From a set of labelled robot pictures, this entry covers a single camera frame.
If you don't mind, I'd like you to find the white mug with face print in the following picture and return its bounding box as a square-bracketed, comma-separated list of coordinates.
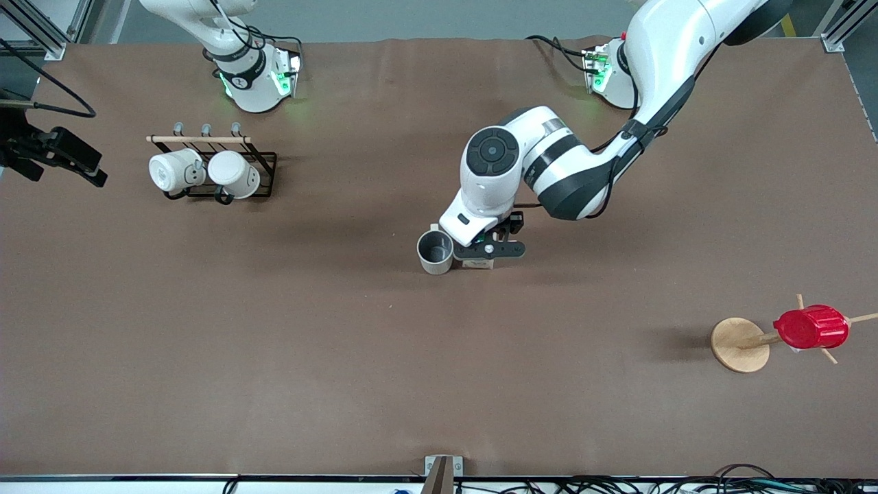
[149, 148, 206, 194]

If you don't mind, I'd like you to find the black wire mug rack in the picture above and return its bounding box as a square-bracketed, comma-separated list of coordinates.
[146, 122, 278, 205]

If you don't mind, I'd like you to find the wooden mug tree stand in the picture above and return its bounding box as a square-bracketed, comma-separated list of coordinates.
[711, 294, 878, 373]

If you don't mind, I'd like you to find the black cable bundle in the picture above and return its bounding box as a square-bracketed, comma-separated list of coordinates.
[453, 464, 878, 494]

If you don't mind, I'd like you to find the aluminium frame profile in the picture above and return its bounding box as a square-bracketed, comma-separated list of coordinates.
[820, 0, 878, 54]
[0, 0, 93, 61]

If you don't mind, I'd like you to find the plain white mug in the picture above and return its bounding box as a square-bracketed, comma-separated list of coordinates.
[208, 151, 261, 200]

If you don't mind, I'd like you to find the green lit base connector box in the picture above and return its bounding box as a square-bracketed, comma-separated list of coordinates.
[583, 45, 611, 93]
[271, 48, 302, 98]

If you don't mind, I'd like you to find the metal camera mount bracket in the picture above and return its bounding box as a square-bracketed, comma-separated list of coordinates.
[424, 455, 464, 494]

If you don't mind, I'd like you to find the red plastic cup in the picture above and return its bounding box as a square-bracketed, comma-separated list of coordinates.
[773, 305, 850, 351]

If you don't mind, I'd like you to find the black base power cable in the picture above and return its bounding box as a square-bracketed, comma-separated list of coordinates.
[527, 34, 591, 73]

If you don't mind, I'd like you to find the brown table cover sheet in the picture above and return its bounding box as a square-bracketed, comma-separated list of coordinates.
[0, 36, 878, 478]

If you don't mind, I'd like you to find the cream mug grey inside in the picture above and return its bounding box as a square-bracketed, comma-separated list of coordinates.
[417, 223, 455, 276]

